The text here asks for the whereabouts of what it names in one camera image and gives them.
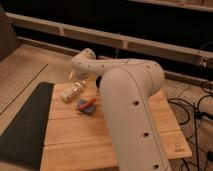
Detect clear plastic bottle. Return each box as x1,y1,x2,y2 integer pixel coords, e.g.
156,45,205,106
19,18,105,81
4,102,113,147
60,80,86,103

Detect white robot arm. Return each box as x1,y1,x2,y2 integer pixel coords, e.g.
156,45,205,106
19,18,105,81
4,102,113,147
71,49,172,171

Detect dark ceramic bowl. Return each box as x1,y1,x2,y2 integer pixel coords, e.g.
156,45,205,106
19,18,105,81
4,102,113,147
96,76,102,89

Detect orange red marker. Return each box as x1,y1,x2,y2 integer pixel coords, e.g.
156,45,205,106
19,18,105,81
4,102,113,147
79,98,96,110

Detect blue cloth piece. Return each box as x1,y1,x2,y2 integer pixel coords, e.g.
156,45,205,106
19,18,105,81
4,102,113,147
76,99,96,115

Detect grey sofa corner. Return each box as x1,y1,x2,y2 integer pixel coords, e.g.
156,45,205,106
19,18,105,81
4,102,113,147
0,4,20,61

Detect dark grey floor mat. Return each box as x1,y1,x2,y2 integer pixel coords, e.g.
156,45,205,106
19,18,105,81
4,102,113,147
0,82,54,170

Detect wooden shelf rail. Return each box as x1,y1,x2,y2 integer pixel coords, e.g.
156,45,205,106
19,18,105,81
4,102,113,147
6,12,213,67

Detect black floor cables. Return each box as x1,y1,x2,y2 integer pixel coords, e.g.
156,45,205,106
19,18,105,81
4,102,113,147
167,80,213,171

